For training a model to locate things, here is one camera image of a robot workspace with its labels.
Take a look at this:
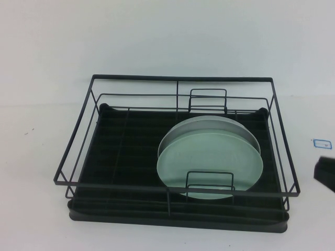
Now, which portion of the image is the pale green plate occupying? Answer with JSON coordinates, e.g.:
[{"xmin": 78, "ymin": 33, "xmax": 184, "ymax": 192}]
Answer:
[{"xmin": 156, "ymin": 141, "xmax": 263, "ymax": 199}]

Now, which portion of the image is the grey white plate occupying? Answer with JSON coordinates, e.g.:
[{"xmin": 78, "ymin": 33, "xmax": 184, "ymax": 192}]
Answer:
[{"xmin": 157, "ymin": 116, "xmax": 261, "ymax": 158}]

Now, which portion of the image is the black wire dish rack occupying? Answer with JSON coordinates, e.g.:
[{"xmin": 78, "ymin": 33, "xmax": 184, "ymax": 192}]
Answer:
[{"xmin": 53, "ymin": 73, "xmax": 300, "ymax": 213}]

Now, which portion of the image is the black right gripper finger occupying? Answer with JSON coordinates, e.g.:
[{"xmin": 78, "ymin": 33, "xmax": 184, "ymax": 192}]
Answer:
[{"xmin": 313, "ymin": 155, "xmax": 335, "ymax": 192}]

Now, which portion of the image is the blue bordered label sticker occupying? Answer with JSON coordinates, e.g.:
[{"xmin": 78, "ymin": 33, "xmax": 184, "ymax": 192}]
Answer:
[{"xmin": 311, "ymin": 138, "xmax": 333, "ymax": 151}]

